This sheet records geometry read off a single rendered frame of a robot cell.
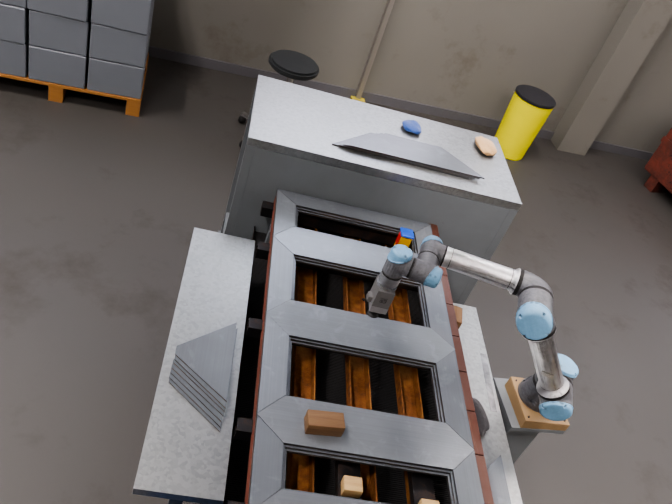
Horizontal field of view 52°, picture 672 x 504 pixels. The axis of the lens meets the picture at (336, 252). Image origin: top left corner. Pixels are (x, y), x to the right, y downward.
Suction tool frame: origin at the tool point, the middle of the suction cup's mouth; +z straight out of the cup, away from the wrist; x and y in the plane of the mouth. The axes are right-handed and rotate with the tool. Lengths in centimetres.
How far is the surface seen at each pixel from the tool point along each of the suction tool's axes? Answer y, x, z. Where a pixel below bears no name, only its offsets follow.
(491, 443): 28, 54, 26
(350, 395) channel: 21.2, -2.0, 21.7
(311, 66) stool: -256, -22, 31
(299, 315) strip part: -1.4, -25.0, 10.0
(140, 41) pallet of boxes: -244, -132, 40
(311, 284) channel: -37.5, -16.9, 26.2
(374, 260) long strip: -42.7, 6.1, 9.9
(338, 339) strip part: 6.6, -10.1, 9.9
